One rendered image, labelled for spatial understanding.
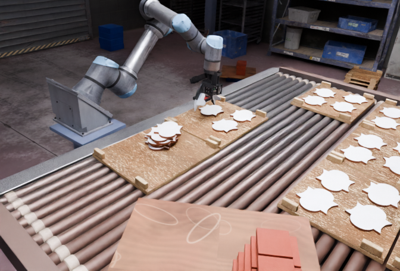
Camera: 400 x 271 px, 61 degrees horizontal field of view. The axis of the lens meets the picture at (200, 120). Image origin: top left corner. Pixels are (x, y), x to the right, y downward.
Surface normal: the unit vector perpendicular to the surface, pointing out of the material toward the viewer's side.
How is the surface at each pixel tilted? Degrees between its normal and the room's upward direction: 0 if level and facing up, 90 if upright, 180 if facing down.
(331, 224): 0
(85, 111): 90
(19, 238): 0
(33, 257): 0
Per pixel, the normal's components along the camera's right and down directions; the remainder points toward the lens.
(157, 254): 0.04, -0.88
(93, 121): 0.78, 0.32
